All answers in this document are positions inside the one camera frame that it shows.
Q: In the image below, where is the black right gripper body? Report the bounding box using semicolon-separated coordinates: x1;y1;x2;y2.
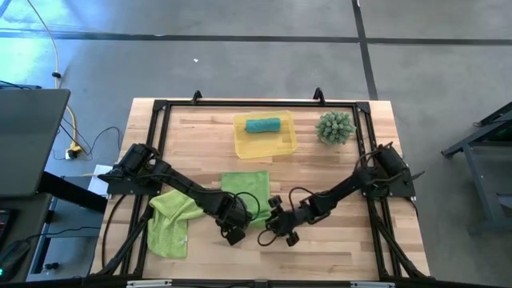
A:
274;206;311;236

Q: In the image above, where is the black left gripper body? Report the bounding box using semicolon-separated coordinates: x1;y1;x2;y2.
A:
218;198;254;231

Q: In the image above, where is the teal microfiber towel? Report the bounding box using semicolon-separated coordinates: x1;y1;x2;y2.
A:
244;117;282;134

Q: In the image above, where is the yellow translucent plastic basket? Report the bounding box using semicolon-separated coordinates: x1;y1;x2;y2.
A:
233;110;298;160

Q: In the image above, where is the lime green microfiber towel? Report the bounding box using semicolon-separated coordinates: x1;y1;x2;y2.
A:
146;188;209;260

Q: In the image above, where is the green artificial potted plant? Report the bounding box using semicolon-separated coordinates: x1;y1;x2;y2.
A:
314;110;358;146

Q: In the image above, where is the white paper sheet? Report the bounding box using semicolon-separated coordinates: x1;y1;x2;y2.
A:
86;163;115;197

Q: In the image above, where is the grey cabinet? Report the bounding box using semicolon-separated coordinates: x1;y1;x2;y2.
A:
26;195;104;283

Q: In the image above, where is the black desk support beam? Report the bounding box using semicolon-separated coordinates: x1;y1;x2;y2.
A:
38;170;109;214

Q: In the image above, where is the dark grey metal stand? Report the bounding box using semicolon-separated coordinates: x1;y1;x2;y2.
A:
441;102;512;235

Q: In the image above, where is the black device with light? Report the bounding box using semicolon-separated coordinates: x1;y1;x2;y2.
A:
0;239;32;283

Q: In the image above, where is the silver metal bracket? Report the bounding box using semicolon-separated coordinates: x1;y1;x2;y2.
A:
126;279;173;288
350;281;395;288

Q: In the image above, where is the black aluminium frame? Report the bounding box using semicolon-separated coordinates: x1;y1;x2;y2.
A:
90;98;433;287

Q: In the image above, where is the thin black cable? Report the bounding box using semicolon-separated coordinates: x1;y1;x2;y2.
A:
50;118;123;162

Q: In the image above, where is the yellow power cable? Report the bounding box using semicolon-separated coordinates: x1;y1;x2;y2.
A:
25;0;84;160

